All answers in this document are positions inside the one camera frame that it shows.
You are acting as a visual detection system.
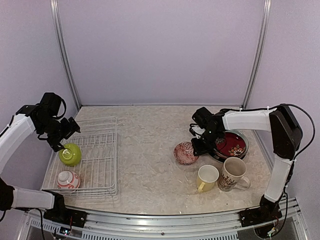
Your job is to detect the teal patterned mug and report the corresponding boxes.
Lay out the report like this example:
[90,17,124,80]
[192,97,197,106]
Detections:
[217,157,251,192]

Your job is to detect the white wire dish rack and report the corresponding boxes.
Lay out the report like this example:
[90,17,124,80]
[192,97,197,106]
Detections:
[42,116,119,198]

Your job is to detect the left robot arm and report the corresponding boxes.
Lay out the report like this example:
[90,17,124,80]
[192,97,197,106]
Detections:
[0,92,81,223]

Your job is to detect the aluminium front rail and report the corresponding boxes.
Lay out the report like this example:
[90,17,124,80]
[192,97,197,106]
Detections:
[17,198,310,240]

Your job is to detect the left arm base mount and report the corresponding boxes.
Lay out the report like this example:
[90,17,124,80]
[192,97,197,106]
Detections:
[43,190,88,228]

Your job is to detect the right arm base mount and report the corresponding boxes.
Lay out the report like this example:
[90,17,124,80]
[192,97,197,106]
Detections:
[239,195,283,227]

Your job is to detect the black striped rim plate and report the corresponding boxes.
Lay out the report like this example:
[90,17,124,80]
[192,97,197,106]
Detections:
[208,151,247,164]

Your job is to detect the blue white patterned bowl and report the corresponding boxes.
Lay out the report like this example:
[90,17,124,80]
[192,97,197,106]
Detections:
[173,141,199,165]

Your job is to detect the red white floral teacup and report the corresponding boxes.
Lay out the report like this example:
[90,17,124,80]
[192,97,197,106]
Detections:
[56,170,81,191]

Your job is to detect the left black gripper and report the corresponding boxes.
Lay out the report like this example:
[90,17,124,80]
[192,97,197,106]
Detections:
[38,116,80,152]

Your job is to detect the right aluminium corner post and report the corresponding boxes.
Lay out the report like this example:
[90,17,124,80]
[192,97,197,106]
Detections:
[241,0,272,109]

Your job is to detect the green bowl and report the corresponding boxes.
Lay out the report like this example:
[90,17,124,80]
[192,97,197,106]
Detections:
[58,143,82,167]

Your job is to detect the light green flower plate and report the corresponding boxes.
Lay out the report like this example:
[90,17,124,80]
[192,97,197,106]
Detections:
[209,131,250,161]

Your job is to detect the small black square plate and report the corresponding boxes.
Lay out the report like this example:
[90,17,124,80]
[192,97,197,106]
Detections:
[214,132,247,159]

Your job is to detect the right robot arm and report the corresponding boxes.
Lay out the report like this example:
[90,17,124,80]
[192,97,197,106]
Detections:
[189,103,305,222]

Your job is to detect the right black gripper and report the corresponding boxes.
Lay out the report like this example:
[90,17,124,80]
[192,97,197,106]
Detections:
[191,128,222,156]

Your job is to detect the pale yellow mug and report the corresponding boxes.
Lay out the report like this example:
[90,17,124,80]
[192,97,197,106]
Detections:
[196,164,220,193]

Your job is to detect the left aluminium corner post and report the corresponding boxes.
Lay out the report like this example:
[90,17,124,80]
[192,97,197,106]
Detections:
[49,0,82,111]

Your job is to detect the aluminium corner post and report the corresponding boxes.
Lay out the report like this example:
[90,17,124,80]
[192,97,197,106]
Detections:
[241,0,272,109]
[49,0,82,111]

